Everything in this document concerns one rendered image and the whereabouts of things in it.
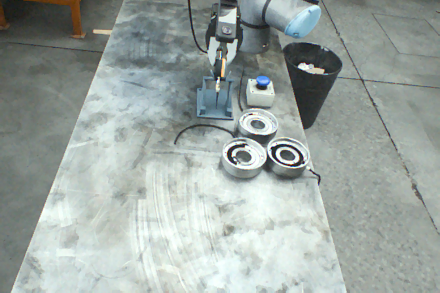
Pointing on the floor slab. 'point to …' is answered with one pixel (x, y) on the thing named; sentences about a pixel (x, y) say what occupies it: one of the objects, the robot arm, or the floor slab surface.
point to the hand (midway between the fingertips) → (219, 63)
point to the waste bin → (310, 96)
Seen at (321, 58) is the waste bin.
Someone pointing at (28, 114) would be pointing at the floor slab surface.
